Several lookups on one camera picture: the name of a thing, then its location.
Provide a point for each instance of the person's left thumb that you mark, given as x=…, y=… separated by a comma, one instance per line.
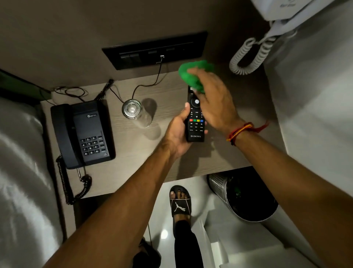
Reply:
x=186, y=111

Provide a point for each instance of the black wall switch panel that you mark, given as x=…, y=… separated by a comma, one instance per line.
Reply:
x=143, y=53

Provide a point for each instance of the clear drinking glass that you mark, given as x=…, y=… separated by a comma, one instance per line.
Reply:
x=133, y=110

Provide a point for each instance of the person's right hand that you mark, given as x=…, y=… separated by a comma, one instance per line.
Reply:
x=217, y=105

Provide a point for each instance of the black remote control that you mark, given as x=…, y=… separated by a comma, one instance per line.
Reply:
x=195, y=129

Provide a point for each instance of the person's left forearm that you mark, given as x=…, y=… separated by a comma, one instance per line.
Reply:
x=115, y=209

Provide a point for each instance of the perforated metal wastebasket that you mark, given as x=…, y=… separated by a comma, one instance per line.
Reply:
x=242, y=198

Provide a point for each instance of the white bed sheet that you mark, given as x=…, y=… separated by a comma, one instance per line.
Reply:
x=22, y=179

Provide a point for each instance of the green cleaning cloth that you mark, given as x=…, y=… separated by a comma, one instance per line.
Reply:
x=190, y=69

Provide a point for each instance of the white wall-mounted hair dryer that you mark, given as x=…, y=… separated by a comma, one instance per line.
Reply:
x=284, y=11

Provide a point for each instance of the black desk telephone base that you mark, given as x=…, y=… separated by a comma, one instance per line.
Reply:
x=93, y=132

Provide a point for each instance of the person's right forearm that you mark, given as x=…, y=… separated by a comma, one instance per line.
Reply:
x=297, y=190

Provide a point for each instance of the dark green headboard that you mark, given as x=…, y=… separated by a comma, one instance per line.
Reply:
x=19, y=85

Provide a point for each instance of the person's left hand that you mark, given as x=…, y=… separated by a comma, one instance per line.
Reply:
x=176, y=135

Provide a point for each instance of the red thread wristband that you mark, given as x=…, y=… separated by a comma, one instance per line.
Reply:
x=238, y=131

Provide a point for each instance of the black telephone handset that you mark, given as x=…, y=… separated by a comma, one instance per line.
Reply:
x=63, y=135

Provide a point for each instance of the person's black trouser leg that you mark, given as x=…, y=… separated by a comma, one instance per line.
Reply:
x=189, y=245

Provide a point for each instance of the person's right fingers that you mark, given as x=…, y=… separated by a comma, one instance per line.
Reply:
x=202, y=78

